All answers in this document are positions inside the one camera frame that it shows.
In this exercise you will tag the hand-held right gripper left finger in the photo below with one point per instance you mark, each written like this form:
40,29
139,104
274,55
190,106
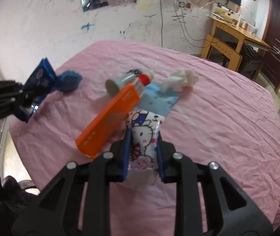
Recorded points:
127,152

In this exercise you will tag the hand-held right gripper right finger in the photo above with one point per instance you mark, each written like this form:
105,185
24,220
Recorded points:
160,157

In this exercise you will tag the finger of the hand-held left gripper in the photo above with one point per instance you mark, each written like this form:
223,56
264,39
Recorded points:
12,105
7,87

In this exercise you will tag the cartoon printed white packet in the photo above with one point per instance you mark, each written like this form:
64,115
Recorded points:
143,137

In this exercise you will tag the blue snack packet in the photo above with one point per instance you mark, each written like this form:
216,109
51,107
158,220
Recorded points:
41,78

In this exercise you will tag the orange carton box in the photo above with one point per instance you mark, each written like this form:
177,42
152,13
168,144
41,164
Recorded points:
108,120

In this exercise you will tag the light blue packet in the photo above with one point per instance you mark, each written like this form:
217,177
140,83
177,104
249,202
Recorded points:
159,98

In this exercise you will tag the blue fuzzy ball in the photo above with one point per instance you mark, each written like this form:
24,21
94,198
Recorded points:
70,81

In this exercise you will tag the grey blue tube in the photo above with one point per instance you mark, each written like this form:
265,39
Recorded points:
116,83

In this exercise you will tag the red white tube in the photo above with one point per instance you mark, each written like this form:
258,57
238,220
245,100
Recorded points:
144,80

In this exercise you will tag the white crumpled tissue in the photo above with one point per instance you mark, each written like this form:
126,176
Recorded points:
181,78

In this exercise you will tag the person's dark clothing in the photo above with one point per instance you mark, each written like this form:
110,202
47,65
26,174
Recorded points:
0,201

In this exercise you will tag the black stool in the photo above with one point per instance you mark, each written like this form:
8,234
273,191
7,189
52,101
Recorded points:
249,59

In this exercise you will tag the wooden desk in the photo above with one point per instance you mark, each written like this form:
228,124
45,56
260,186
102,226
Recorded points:
243,33

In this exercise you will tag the clear plastic container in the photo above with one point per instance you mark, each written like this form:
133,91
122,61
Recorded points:
249,28

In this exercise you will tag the white desk shelf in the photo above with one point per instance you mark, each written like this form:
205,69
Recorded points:
224,13

